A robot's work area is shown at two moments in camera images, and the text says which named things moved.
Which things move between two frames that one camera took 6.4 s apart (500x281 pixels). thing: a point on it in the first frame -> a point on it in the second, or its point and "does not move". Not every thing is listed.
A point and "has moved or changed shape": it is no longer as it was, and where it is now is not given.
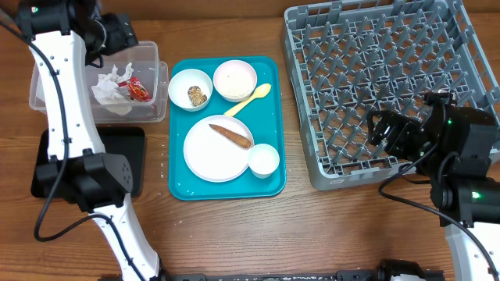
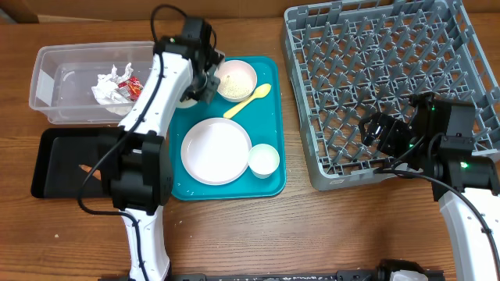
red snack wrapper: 135,90 does not move
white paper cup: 263,159 does not move
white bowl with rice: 234,80 does not move
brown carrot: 241,140 has moved or changed shape
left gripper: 123,33 -> 205,96
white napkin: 104,92 does not move
